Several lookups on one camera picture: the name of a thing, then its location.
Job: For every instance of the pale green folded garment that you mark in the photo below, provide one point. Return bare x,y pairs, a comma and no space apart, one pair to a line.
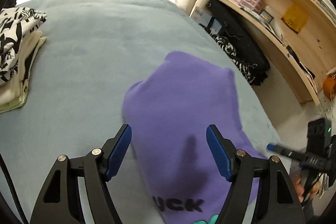
13,106

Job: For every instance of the wooden shelf unit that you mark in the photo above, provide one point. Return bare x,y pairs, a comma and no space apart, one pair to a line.
288,37

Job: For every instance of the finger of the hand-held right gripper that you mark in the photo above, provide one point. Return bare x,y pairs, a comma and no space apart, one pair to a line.
284,151

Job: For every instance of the person's right hand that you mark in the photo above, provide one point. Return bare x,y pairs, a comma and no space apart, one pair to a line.
298,187

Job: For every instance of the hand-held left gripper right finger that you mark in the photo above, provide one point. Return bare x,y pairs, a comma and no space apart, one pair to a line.
218,153

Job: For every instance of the grey-blue bed blanket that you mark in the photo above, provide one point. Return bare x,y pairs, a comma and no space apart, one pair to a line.
92,43

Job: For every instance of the small colourful box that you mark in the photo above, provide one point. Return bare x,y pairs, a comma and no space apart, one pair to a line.
266,16

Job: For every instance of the yellow paper bag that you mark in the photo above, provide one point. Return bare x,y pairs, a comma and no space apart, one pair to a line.
295,18

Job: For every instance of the stack of folded clothes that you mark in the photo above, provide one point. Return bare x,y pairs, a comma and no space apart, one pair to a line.
23,56
13,29

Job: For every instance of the dark cloth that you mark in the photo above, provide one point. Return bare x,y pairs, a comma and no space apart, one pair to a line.
10,2

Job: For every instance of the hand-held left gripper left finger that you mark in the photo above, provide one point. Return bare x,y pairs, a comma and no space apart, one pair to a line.
119,153

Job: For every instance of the white cardboard box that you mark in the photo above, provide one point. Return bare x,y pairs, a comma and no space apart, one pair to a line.
203,15

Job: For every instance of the orange bag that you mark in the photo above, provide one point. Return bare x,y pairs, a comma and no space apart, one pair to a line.
329,87

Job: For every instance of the purple zip hoodie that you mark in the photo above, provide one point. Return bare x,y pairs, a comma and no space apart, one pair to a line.
178,108

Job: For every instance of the row of books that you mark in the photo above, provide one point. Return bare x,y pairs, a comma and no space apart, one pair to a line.
326,3

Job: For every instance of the black and white patterned cloth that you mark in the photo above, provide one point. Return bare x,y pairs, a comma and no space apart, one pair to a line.
231,50

